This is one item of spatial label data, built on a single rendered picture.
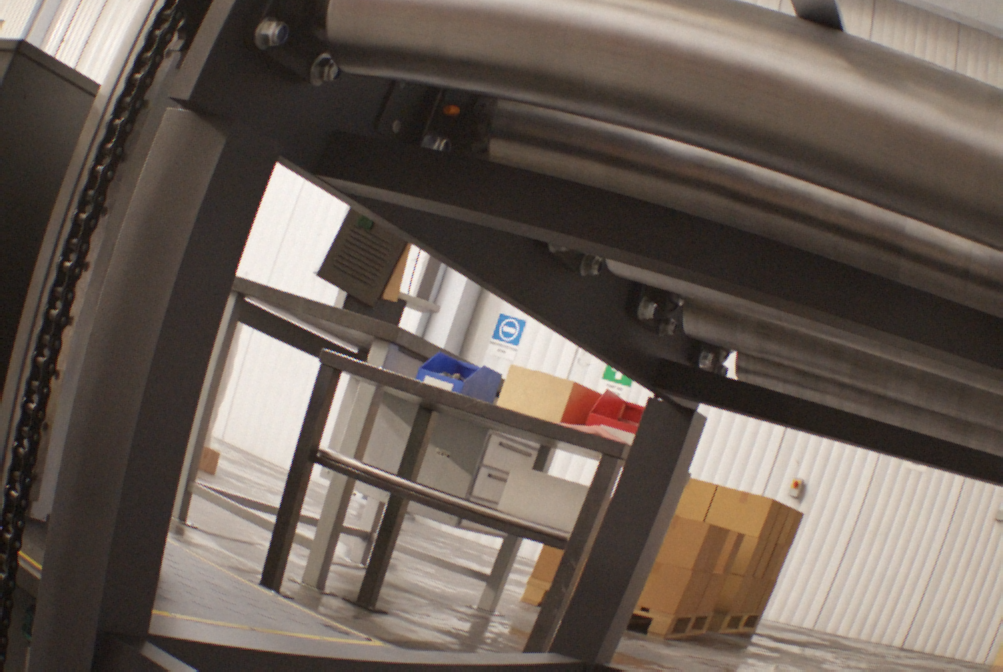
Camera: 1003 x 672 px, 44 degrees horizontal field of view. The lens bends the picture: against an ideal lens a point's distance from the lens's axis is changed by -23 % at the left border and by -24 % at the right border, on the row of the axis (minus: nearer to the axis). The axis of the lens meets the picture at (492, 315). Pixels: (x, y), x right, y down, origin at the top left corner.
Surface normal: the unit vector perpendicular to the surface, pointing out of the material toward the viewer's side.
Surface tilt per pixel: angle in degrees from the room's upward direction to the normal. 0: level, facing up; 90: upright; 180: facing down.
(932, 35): 90
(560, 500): 90
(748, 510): 90
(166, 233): 90
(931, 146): 109
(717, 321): 126
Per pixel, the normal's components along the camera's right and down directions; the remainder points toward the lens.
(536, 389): -0.55, -0.26
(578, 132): -0.42, -0.08
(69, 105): 0.87, 0.25
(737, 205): -0.49, 0.29
